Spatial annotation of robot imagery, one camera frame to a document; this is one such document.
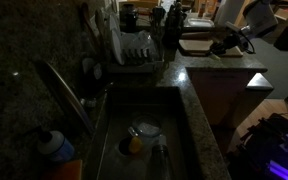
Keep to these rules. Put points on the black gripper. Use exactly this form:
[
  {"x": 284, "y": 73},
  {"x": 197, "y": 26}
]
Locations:
[{"x": 220, "y": 47}]

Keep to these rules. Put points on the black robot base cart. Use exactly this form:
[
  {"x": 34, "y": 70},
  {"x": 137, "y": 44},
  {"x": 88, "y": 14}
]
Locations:
[{"x": 263, "y": 143}]

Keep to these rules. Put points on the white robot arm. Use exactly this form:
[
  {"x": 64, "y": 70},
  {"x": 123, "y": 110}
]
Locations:
[{"x": 260, "y": 21}]

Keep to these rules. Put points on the wooden cabinet under counter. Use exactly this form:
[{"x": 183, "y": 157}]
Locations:
[{"x": 229, "y": 96}]

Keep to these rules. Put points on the large lower wooden cutting board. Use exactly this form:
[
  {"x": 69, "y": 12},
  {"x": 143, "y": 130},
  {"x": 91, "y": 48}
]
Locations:
[{"x": 234, "y": 52}]

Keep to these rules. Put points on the white paper towel roll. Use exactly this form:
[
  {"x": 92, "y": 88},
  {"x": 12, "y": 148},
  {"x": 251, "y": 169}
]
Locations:
[{"x": 228, "y": 11}]

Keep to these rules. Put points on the light wooden cutting board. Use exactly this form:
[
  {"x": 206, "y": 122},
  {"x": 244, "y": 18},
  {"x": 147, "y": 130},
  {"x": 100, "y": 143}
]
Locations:
[{"x": 195, "y": 46}]

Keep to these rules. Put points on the black knife block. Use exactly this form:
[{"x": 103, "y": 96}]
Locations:
[{"x": 174, "y": 24}]

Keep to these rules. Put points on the white dish rack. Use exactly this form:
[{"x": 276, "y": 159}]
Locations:
[{"x": 140, "y": 53}]

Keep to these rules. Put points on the white plate in rack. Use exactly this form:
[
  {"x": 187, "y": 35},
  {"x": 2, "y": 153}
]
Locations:
[{"x": 117, "y": 46}]

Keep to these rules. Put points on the glass bowl in sink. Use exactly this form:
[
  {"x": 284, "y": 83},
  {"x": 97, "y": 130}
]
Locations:
[{"x": 147, "y": 125}]

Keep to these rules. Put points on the stainless steel sink basin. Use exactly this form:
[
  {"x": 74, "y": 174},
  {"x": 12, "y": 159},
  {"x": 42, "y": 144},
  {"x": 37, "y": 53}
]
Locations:
[{"x": 110, "y": 158}]

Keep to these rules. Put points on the yellow item in sink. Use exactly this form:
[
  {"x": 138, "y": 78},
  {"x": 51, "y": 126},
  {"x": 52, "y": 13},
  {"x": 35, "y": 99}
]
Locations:
[{"x": 135, "y": 145}]

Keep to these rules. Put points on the dark bottle in sink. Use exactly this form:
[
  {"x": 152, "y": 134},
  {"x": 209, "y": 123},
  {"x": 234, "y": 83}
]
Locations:
[{"x": 161, "y": 168}]

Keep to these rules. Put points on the curved chrome faucet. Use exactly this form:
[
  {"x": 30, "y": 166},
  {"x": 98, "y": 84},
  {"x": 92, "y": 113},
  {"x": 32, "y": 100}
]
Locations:
[{"x": 65, "y": 97}]

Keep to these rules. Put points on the blue white soap dispenser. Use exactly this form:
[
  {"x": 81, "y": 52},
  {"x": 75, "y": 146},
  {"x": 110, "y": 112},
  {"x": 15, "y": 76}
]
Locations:
[{"x": 53, "y": 145}]

